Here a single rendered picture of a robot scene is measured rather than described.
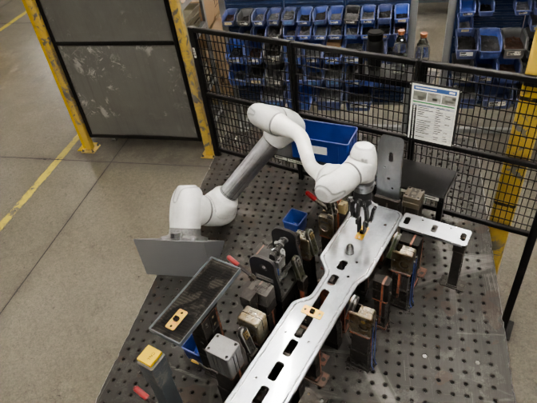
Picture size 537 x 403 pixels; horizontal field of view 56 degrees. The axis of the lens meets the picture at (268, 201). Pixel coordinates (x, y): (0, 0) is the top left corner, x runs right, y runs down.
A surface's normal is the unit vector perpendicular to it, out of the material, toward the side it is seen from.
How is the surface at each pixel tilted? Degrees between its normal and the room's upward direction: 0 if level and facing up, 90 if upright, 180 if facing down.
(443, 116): 90
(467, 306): 0
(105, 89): 90
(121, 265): 0
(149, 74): 90
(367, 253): 0
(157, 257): 90
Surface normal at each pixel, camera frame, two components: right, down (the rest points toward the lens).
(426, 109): -0.51, 0.60
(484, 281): -0.11, -0.76
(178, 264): -0.16, 0.66
